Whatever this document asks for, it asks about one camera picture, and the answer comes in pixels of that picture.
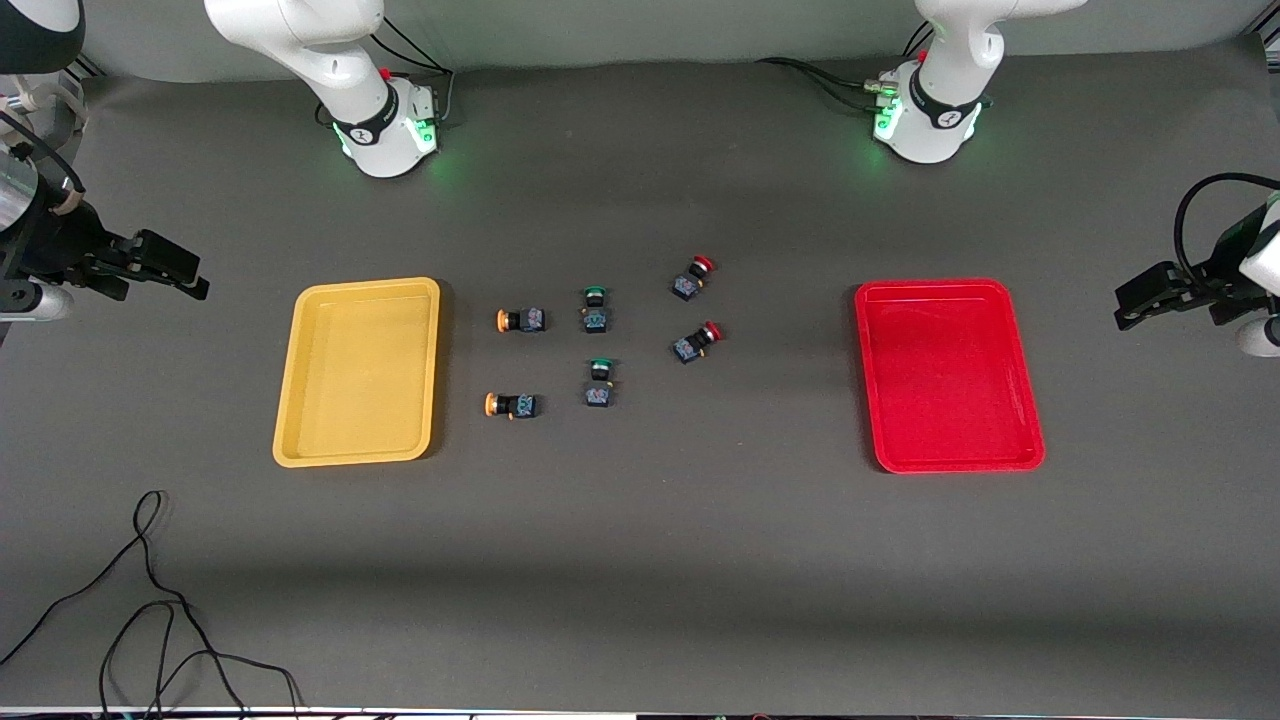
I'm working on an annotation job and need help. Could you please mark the white background fixture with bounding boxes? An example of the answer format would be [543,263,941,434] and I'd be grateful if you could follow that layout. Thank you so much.
[0,70,89,136]

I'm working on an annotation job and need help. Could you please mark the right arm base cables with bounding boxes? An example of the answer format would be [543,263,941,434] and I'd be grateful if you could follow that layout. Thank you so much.
[370,18,456,126]

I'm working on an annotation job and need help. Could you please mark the yellow plastic tray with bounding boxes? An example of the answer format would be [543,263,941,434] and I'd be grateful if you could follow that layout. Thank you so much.
[272,277,442,469]

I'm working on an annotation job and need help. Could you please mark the red push button switch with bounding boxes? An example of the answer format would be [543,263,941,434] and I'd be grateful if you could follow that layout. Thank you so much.
[670,255,716,302]
[672,321,724,365]

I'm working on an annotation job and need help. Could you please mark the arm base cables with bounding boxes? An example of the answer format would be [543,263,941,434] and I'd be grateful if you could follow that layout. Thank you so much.
[370,18,456,126]
[755,22,933,113]

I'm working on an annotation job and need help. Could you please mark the thin black loose cable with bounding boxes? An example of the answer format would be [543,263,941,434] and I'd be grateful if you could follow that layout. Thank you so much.
[0,490,301,716]

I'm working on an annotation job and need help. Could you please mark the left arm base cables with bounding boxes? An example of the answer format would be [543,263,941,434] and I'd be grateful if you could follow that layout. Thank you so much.
[755,22,933,113]

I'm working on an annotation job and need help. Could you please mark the dark grey table mat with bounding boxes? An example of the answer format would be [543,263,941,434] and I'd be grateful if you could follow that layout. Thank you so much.
[0,45,1280,716]

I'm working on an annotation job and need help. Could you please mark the left arm black cable harness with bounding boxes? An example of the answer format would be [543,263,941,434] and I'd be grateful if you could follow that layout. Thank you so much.
[1175,172,1280,291]

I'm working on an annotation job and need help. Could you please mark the red plastic tray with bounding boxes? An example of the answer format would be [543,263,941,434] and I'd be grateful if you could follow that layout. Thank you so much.
[853,278,1047,474]

